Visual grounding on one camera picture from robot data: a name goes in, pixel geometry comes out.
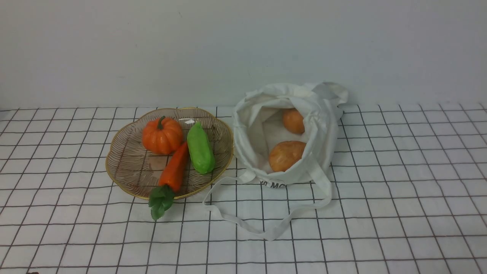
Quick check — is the round brown potato front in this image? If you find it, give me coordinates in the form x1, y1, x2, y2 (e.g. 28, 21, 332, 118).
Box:
268, 141, 306, 172

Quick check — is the round brown potato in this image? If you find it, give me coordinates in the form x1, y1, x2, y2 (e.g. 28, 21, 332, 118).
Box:
268, 141, 306, 172
282, 108, 305, 135

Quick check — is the white cloth tote bag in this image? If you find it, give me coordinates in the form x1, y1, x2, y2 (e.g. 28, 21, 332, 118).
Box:
202, 82, 349, 241

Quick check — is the round brown potato rear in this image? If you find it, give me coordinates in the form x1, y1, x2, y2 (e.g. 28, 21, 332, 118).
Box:
282, 108, 305, 135

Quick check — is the small orange pumpkin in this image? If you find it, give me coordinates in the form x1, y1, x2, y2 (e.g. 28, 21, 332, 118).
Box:
142, 116, 184, 155

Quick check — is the orange carrot with green leaves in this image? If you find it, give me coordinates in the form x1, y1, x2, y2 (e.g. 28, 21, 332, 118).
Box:
148, 142, 189, 221

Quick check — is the gold-rimmed wicker basket plate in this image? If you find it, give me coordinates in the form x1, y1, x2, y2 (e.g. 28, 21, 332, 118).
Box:
105, 107, 234, 199

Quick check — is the white grid-pattern tablecloth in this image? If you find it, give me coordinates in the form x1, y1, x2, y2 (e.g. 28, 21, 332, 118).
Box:
0, 104, 487, 274

